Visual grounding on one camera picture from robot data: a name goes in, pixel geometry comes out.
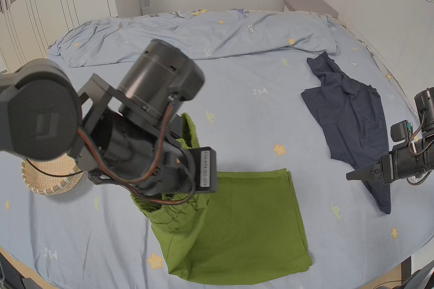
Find bed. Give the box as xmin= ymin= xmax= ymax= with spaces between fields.
xmin=0 ymin=0 xmax=434 ymax=289

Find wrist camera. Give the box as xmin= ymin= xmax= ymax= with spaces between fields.
xmin=165 ymin=113 xmax=194 ymax=154
xmin=391 ymin=120 xmax=412 ymax=143

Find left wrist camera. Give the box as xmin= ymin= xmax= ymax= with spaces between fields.
xmin=165 ymin=113 xmax=194 ymax=154

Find white wardrobe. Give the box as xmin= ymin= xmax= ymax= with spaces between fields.
xmin=0 ymin=0 xmax=117 ymax=75

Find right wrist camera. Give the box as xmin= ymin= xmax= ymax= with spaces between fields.
xmin=391 ymin=120 xmax=412 ymax=143

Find green shorts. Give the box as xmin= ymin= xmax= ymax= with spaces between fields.
xmin=130 ymin=112 xmax=313 ymax=285

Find round woven basket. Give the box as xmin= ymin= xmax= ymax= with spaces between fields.
xmin=21 ymin=157 xmax=85 ymax=197

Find grey bedside table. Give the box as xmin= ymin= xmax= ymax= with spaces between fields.
xmin=281 ymin=0 xmax=340 ymax=16

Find pale blue quilt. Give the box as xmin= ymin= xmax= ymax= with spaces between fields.
xmin=47 ymin=8 xmax=340 ymax=68

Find dark blue garment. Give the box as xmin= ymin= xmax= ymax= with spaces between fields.
xmin=301 ymin=51 xmax=392 ymax=214

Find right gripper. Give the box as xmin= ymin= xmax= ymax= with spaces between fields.
xmin=379 ymin=140 xmax=428 ymax=185

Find black cable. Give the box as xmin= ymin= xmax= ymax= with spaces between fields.
xmin=406 ymin=174 xmax=431 ymax=186
xmin=25 ymin=159 xmax=85 ymax=177

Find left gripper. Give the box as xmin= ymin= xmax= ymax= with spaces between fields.
xmin=89 ymin=108 xmax=218 ymax=197

